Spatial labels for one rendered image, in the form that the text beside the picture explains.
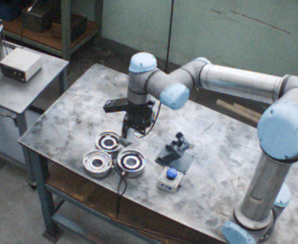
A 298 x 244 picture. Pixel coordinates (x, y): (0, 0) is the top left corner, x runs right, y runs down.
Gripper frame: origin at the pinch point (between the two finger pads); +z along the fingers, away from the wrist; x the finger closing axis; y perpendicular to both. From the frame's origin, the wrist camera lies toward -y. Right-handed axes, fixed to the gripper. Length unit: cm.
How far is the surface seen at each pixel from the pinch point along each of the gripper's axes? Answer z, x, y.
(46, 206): 59, -11, -34
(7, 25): 68, 117, -173
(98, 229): 93, 7, -16
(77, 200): 39.2, -10.4, -15.9
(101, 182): 13.1, -13.1, -3.1
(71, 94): 12.9, 21.0, -38.4
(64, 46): 64, 110, -107
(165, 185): 10.1, -4.6, 18.1
